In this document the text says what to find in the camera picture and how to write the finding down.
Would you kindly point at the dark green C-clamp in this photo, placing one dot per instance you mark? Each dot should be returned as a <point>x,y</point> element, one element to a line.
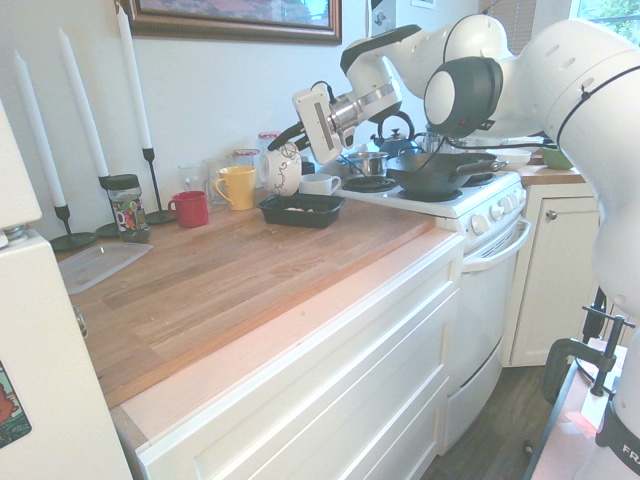
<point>555,360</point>

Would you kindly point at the large plain white cup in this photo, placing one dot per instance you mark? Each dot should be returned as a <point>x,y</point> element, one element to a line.
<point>320,186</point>

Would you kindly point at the black plastic food container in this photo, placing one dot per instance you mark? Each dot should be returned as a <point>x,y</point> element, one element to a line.
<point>300,220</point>

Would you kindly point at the yellow mug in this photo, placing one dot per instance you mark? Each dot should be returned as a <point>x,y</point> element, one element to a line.
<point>240,190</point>

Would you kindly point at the clear drinking glass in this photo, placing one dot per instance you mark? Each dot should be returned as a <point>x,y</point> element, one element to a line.
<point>190,180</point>
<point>212,170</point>

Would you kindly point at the white kitchen stove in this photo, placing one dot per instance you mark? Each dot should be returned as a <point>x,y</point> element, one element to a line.
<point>480,300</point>

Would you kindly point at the red mug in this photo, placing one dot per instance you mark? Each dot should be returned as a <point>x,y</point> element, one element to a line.
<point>192,212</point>

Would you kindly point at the green bowl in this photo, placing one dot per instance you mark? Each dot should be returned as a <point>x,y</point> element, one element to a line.
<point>555,159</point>

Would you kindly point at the colourful picture fridge magnet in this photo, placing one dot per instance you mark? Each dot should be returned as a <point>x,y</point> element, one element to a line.
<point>12,410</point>

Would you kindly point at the stainless steel pot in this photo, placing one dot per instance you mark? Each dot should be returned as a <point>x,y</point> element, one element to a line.
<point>367,163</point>

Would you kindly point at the tall white taper candle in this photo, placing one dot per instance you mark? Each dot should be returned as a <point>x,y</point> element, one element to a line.
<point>134,75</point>

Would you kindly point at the white cupboard with knob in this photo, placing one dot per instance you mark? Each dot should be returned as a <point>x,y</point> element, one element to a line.
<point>555,290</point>

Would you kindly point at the white kitchen drawer cabinet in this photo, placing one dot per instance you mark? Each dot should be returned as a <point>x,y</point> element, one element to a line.
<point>325,375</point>

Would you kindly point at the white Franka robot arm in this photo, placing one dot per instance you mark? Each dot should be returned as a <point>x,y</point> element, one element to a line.
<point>575,75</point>

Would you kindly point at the spice jar with black lid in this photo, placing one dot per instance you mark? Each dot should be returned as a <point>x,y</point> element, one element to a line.
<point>127,215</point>

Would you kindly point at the small robot mounting table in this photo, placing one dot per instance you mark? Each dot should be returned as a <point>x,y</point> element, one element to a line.
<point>565,450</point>

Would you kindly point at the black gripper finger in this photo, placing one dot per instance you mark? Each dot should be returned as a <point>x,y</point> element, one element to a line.
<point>303,142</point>
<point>287,136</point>

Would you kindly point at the blue kettle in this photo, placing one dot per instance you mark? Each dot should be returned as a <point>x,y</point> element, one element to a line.
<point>397,145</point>

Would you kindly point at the white refrigerator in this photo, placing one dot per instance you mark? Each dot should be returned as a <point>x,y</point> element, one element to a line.
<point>45,325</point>

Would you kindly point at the black wok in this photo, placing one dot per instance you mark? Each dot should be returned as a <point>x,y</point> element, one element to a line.
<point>425,181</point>

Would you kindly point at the shallow white dish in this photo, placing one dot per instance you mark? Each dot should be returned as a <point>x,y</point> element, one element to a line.
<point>515,159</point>

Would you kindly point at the clear plastic container lid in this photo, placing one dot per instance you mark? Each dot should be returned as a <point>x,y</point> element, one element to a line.
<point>100,267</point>

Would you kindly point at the framed picture with brown frame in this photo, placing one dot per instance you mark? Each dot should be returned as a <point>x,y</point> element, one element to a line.
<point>225,31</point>

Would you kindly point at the white bowl with black swirls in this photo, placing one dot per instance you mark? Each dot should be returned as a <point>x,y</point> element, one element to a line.
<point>280,175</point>

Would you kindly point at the glass jar with red lid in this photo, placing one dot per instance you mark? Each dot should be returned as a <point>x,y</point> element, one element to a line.
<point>247,157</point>
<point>269,140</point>

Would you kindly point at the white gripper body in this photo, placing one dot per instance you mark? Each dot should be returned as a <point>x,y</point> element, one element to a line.
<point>317,122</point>

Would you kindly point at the short white taper candle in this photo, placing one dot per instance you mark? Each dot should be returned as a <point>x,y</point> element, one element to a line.
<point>40,130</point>

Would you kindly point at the wooden butcher block board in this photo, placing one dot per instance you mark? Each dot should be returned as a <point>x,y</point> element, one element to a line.
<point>225,280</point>

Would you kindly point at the medium white taper candle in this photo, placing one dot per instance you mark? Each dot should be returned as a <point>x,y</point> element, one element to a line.
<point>82,100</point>

